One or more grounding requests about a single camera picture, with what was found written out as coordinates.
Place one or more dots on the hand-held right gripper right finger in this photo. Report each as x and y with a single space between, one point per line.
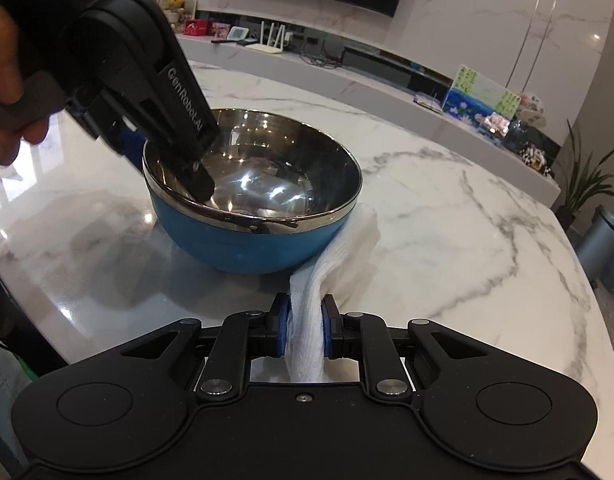
329 330

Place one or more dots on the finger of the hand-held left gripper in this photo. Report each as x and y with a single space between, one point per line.
199 180

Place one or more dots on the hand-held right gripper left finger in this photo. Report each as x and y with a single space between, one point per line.
282 327

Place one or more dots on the white cloth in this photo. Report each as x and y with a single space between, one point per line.
347 255

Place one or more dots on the blue steel bowl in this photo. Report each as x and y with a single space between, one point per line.
252 245

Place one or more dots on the person's left hand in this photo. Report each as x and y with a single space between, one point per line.
4 55

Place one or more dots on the teddy bear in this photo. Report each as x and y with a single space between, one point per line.
174 7

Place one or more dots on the red box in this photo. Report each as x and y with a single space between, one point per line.
197 26

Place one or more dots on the white display device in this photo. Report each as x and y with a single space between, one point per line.
237 34

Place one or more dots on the white router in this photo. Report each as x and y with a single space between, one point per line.
268 42

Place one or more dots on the grey flat box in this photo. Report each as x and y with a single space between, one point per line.
429 101

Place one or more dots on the cow figurine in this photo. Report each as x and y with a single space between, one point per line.
536 157

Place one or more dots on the glass jar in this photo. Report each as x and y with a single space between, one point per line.
519 134

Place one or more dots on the lotus pond painting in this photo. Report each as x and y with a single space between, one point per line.
479 95

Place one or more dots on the grey trash can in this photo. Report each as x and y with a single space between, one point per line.
601 242

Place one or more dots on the potted green plant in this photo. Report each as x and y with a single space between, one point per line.
584 180

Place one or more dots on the round paper fan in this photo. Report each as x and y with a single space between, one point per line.
533 105

